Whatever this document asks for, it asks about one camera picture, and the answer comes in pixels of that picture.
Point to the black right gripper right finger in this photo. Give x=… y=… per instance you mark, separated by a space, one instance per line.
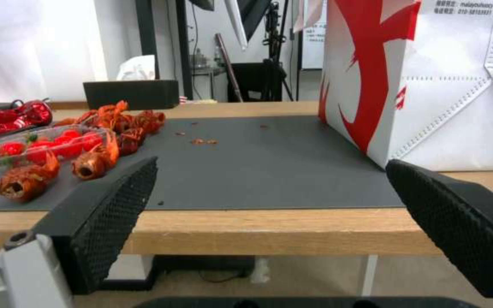
x=464 y=224

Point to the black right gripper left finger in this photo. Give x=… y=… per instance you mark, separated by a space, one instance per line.
x=101 y=218

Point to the black rectangular box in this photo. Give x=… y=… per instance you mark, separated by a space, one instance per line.
x=131 y=94

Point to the white red delivery bag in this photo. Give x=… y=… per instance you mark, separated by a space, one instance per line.
x=443 y=96

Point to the shiny red foil bag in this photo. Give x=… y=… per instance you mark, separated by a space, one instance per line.
x=7 y=120

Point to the white plastic bag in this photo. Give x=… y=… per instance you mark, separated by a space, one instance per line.
x=137 y=69

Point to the red crayfish with raised claws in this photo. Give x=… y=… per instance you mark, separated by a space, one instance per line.
x=92 y=162

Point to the red strawberry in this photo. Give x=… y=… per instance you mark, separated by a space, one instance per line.
x=67 y=138
x=40 y=151
x=79 y=147
x=12 y=149

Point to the small dark red crayfish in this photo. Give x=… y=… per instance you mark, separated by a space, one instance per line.
x=130 y=141

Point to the large red crayfish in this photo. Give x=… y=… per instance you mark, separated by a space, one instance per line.
x=22 y=183

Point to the flat orange crayfish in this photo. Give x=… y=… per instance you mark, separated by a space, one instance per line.
x=77 y=119

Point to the orange red crayfish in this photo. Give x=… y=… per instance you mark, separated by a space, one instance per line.
x=111 y=112

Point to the curled red crayfish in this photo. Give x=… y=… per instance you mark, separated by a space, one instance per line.
x=150 y=121

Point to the orange shell crumbs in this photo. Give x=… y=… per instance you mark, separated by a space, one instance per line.
x=204 y=141

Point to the dark grey table mat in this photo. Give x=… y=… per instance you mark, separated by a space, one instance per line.
x=251 y=167

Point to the brown wooden stick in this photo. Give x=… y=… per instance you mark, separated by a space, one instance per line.
x=229 y=67

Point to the black chair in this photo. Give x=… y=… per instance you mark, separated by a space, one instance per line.
x=251 y=81

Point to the white board with print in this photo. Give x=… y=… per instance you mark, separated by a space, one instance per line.
x=313 y=41

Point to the black light stand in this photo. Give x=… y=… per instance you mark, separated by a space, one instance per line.
x=277 y=48

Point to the black softbox lamp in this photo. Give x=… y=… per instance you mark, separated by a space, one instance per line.
x=253 y=16

